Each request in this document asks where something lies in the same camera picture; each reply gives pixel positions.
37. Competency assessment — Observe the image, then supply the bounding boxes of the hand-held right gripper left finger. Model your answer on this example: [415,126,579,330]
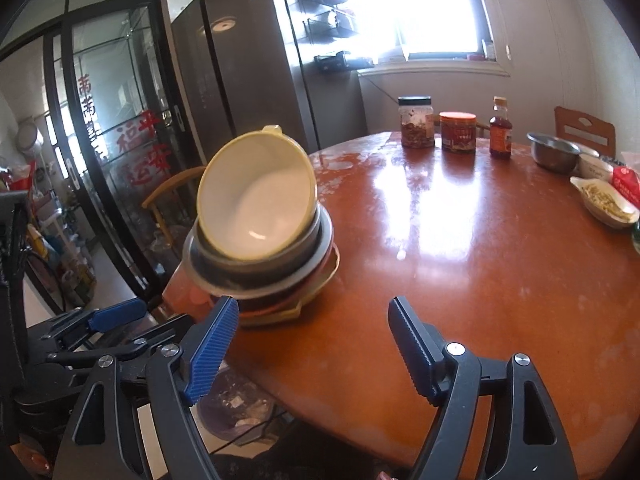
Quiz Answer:
[52,296,241,480]

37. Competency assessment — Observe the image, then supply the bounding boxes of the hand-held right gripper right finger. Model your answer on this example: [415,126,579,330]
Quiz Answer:
[388,296,578,480]

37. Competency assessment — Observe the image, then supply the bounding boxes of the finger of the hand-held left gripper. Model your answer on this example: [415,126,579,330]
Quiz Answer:
[47,312,193,367]
[27,297,148,356]

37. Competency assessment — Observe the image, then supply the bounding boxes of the yellow shell-shaped plate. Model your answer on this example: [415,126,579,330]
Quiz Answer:
[239,260,342,329]

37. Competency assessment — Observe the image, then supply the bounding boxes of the orange plastic plate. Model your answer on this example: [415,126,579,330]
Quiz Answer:
[239,252,341,318]

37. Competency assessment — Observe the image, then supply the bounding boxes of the deep steel bowl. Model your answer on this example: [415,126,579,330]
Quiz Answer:
[192,210,323,290]

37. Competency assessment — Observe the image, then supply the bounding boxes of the large steel basin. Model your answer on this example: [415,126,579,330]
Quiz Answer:
[182,207,335,302]

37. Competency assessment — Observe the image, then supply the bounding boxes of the yellow bowl with handle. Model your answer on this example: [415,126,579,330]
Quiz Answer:
[196,124,319,262]

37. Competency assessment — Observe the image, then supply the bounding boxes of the kitchen storage rack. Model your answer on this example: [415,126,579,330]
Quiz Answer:
[20,160,98,311]

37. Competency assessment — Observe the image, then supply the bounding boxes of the black framed glass door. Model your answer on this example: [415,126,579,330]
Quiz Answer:
[0,0,201,311]

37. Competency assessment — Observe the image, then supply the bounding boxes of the red jar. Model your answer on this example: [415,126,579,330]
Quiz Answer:
[439,111,477,153]

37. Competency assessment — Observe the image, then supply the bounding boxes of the clear jar black lid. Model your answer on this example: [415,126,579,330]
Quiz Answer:
[398,96,435,149]

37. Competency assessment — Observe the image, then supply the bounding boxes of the brown sauce bottle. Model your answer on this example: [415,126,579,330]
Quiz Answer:
[489,96,513,160]

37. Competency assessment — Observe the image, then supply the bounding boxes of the white dish with food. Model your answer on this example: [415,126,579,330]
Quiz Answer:
[570,176,640,230]

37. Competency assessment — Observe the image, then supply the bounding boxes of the small steel bowl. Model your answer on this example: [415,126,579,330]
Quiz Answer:
[526,132,583,171]

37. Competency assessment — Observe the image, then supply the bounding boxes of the white ceramic bowl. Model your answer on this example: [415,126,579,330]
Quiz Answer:
[579,152,617,182]

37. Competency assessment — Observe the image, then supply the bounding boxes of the red tissue pack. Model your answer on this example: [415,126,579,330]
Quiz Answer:
[611,165,640,206]

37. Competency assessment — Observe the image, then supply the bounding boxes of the grey refrigerator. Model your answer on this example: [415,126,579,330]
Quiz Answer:
[170,0,368,181]

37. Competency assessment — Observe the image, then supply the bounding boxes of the wooden chair back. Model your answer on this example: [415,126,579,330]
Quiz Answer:
[554,106,616,158]

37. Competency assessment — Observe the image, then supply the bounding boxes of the black magnetic fridge shelf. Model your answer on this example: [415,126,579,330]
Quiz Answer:
[314,51,373,73]

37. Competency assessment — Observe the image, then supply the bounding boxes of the window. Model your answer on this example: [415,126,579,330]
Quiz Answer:
[320,0,511,78]

